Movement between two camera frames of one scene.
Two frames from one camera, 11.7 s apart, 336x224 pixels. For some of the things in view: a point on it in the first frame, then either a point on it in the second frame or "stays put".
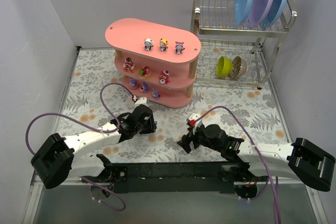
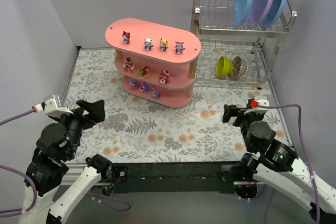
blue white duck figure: x=148 y=44 stays put
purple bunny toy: x=155 y=93 stays put
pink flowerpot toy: x=145 y=72 stays put
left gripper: x=149 y=123 -> x=85 y=117
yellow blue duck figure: x=163 y=44 stays put
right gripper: x=191 y=138 -> x=237 y=118
